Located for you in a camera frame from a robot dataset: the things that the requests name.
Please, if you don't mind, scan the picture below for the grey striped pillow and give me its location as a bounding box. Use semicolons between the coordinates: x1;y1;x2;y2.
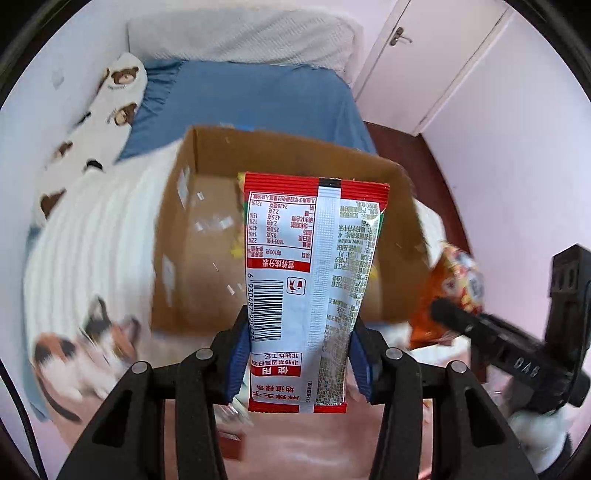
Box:
127;11;363;72

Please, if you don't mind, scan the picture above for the red and white snack packet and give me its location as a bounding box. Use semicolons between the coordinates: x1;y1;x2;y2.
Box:
242;172;390;415

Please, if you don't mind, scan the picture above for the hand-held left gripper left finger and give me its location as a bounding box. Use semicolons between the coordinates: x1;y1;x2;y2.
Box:
58;305;251;480

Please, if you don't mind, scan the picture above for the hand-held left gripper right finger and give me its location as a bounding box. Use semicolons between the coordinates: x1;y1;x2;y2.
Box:
350;318;539;480

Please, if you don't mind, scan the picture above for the black cable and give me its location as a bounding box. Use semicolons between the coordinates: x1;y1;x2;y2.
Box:
0;360;47;480

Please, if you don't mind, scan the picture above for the blue bed sheet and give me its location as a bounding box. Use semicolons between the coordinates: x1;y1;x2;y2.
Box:
115;59;377;162

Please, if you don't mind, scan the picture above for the cat print blanket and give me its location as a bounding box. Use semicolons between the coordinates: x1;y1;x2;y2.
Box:
30;295;141;423

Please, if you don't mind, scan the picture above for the white door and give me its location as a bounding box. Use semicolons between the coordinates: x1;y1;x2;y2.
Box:
353;0;513;137

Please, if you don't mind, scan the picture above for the bear print pillow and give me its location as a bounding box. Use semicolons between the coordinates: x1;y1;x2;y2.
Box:
32;53;148;227

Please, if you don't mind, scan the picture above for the yellow chips bag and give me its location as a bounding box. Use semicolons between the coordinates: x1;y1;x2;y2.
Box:
228;172;246;259

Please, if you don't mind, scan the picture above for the cardboard box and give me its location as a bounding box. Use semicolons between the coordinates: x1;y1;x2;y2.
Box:
150;124;432;333

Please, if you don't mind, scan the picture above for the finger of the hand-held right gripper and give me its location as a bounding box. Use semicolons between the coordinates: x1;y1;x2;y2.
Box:
430;298;505;363

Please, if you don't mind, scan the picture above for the orange cartoon snack bag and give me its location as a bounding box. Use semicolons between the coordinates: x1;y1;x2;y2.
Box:
409;240;485;350

